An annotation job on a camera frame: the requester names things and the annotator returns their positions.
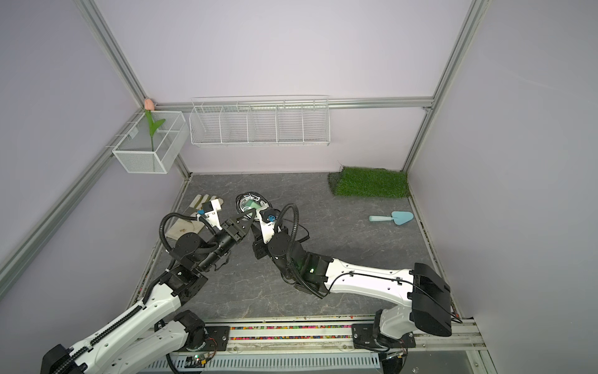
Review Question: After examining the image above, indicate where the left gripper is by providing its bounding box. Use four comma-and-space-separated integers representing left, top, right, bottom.
198, 209, 257, 272

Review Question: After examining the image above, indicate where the white cable bottom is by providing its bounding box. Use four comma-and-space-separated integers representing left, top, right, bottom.
237, 195, 267, 215

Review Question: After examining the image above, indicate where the green charger cube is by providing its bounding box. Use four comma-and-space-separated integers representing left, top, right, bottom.
245, 199, 262, 210

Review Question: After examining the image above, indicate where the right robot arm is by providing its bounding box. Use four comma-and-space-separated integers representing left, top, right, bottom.
240, 203, 458, 342

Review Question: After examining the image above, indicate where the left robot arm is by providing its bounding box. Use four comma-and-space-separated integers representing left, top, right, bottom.
40, 208, 259, 373

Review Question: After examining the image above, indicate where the beige work glove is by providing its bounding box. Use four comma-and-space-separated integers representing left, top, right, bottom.
165, 193, 225, 242

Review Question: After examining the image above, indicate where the green artificial grass mat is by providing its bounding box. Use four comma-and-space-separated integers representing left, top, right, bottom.
327, 166, 411, 199

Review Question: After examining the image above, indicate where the white mesh box basket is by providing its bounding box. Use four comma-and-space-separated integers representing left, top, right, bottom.
112, 111, 190, 175

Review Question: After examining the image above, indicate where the teal garden trowel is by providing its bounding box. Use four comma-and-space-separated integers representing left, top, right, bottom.
368, 211, 414, 226

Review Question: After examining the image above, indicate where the artificial pink tulip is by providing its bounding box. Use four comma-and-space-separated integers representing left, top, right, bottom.
144, 98, 165, 151

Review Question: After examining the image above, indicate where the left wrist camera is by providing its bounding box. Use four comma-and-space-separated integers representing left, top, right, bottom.
196, 199, 222, 230

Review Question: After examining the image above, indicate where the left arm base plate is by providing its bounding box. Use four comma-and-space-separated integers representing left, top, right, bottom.
176, 325, 230, 352

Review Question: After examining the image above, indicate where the white wire shelf basket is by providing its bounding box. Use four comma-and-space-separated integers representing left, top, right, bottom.
189, 95, 331, 146

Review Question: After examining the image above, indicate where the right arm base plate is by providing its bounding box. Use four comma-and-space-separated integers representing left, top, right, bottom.
351, 323, 416, 352

